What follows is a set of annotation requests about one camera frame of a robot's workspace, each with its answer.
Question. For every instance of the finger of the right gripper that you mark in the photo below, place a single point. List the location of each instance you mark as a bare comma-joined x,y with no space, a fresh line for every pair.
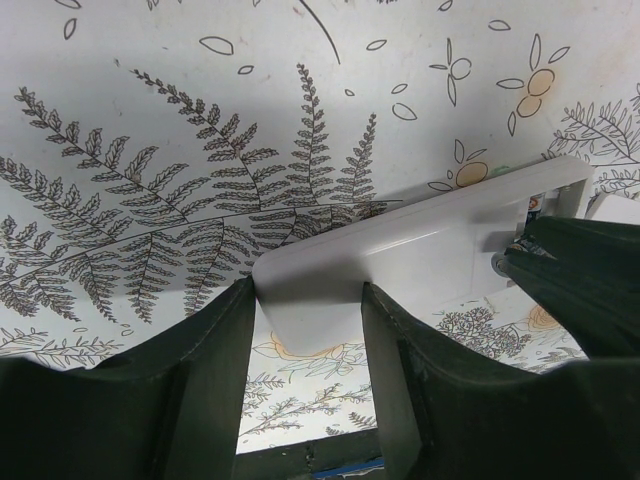
585,274

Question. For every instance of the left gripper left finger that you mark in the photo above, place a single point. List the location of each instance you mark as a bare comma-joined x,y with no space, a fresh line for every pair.
169,408

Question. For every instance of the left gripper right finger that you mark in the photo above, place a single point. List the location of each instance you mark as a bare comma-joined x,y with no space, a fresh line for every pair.
446,412

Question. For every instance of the black battery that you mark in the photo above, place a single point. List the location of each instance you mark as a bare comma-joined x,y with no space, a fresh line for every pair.
498,259

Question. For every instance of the grey white remote control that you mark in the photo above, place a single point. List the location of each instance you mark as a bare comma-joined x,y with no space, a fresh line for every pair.
426,256

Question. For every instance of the white battery cover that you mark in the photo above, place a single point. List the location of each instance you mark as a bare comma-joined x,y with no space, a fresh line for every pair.
614,208

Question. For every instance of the floral tablecloth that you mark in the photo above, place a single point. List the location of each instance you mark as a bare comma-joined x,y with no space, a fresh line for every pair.
152,151

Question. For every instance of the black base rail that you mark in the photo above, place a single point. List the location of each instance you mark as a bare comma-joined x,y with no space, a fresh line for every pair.
354,455

